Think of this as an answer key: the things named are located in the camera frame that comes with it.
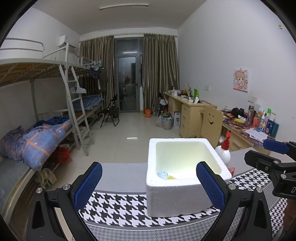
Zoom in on white foam box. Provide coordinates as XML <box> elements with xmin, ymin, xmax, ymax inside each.
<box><xmin>146</xmin><ymin>138</ymin><xmax>232</xmax><ymax>217</ymax></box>

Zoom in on houndstooth table runner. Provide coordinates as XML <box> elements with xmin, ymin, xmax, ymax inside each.
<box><xmin>78</xmin><ymin>169</ymin><xmax>287</xmax><ymax>240</ymax></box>

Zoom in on metal bunk bed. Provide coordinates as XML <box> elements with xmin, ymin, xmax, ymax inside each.
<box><xmin>1</xmin><ymin>38</ymin><xmax>103</xmax><ymax>222</ymax></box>

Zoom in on grey trash bin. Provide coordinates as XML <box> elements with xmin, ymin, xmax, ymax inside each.
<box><xmin>161</xmin><ymin>113</ymin><xmax>174</xmax><ymax>130</ymax></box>

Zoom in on white air conditioner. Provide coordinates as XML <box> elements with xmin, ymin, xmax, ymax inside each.
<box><xmin>58</xmin><ymin>35</ymin><xmax>77</xmax><ymax>50</ymax></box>

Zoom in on white red pump bottle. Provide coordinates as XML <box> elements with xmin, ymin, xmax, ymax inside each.
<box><xmin>215</xmin><ymin>132</ymin><xmax>231</xmax><ymax>165</ymax></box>

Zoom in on wooden smiley chair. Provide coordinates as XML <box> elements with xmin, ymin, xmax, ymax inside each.
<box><xmin>201</xmin><ymin>106</ymin><xmax>224</xmax><ymax>148</ymax></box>

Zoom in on cartoon girl poster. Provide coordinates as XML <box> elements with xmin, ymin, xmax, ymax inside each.
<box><xmin>233</xmin><ymin>68</ymin><xmax>249</xmax><ymax>92</ymax></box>

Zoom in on black folding chair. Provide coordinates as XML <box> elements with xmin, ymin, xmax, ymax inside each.
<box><xmin>100</xmin><ymin>94</ymin><xmax>120</xmax><ymax>128</ymax></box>

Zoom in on left brown curtain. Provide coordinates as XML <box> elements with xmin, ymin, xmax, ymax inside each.
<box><xmin>79</xmin><ymin>36</ymin><xmax>115</xmax><ymax>104</ymax></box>

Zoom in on glass balcony door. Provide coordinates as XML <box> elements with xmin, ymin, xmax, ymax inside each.
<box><xmin>115</xmin><ymin>37</ymin><xmax>143</xmax><ymax>113</ymax></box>

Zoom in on right brown curtain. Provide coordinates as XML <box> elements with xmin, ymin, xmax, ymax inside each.
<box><xmin>142</xmin><ymin>34</ymin><xmax>180</xmax><ymax>109</ymax></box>

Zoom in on orange bag on floor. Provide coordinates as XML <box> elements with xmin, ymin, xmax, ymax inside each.
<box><xmin>144</xmin><ymin>109</ymin><xmax>152</xmax><ymax>118</ymax></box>

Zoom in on brown curtain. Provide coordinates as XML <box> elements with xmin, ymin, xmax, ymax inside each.
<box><xmin>79</xmin><ymin>36</ymin><xmax>115</xmax><ymax>104</ymax></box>
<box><xmin>142</xmin><ymin>34</ymin><xmax>180</xmax><ymax>109</ymax></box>

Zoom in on wooden desk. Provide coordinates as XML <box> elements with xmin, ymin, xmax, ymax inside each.
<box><xmin>164</xmin><ymin>92</ymin><xmax>270</xmax><ymax>155</ymax></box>

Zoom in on blue face mask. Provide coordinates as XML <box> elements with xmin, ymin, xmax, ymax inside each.
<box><xmin>157</xmin><ymin>170</ymin><xmax>168</xmax><ymax>180</ymax></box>

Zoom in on blue plaid quilt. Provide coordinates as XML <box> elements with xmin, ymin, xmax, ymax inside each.
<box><xmin>1</xmin><ymin>120</ymin><xmax>72</xmax><ymax>171</ymax></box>

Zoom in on white papers on desk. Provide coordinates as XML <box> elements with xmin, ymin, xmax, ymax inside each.
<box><xmin>245</xmin><ymin>128</ymin><xmax>268</xmax><ymax>143</ymax></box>

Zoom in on red snack packet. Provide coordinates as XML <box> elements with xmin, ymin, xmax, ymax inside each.
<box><xmin>227</xmin><ymin>166</ymin><xmax>235</xmax><ymax>177</ymax></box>

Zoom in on yellow foam net sleeve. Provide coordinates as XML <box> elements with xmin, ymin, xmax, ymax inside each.
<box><xmin>167</xmin><ymin>175</ymin><xmax>175</xmax><ymax>180</ymax></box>

